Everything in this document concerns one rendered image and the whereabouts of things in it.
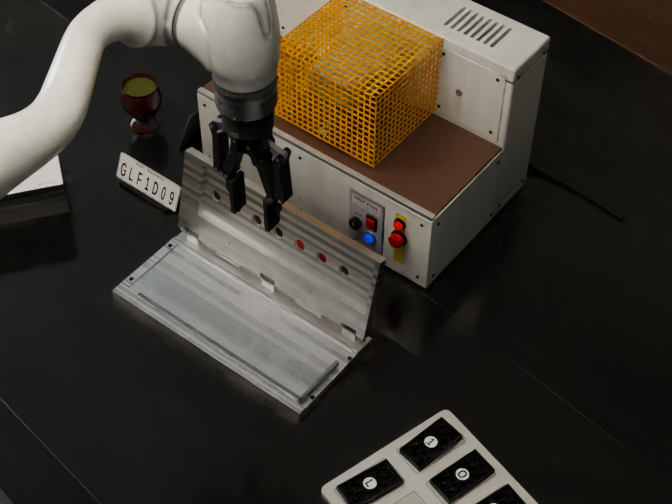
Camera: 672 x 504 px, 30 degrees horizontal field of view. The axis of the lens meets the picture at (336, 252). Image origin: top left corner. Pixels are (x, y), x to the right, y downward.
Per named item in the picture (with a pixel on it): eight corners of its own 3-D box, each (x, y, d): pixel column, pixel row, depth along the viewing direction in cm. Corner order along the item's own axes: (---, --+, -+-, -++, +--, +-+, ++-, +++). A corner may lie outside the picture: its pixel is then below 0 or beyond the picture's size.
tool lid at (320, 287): (184, 150, 227) (191, 146, 228) (177, 232, 238) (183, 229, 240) (380, 263, 209) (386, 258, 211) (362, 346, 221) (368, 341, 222)
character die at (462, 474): (429, 483, 205) (429, 479, 204) (474, 452, 209) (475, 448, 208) (448, 504, 202) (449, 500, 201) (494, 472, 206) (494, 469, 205)
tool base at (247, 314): (113, 298, 231) (110, 285, 228) (189, 233, 242) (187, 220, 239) (299, 421, 214) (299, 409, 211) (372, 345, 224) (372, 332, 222)
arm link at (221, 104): (250, 103, 169) (252, 136, 174) (290, 67, 174) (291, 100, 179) (198, 78, 173) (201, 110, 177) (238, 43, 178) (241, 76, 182)
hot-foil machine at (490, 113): (201, 163, 255) (186, 13, 226) (324, 62, 276) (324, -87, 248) (516, 346, 225) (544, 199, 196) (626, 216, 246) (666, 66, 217)
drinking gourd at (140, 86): (118, 119, 263) (111, 78, 255) (155, 106, 266) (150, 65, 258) (134, 143, 258) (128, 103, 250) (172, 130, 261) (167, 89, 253)
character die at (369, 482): (336, 489, 204) (336, 485, 203) (386, 462, 207) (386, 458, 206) (352, 512, 201) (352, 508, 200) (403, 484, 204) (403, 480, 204)
